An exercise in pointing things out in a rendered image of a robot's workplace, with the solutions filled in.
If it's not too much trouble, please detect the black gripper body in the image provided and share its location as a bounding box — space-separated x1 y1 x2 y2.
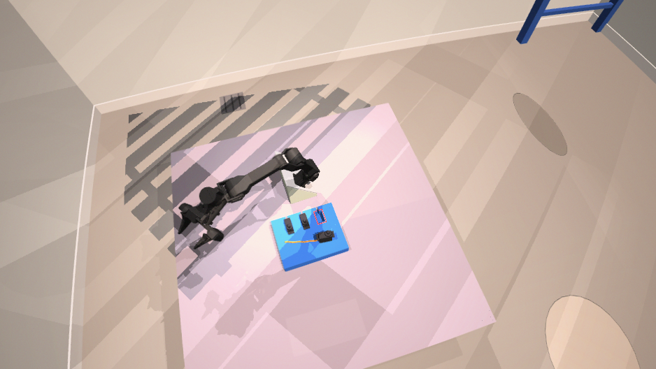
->
179 203 224 242

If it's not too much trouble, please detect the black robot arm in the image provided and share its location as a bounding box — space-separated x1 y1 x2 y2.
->
185 147 320 224

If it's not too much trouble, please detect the blue flat panel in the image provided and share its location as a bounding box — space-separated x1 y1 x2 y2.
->
271 203 349 272

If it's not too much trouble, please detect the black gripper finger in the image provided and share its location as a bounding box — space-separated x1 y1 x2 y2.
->
193 233 212 249
178 212 192 234

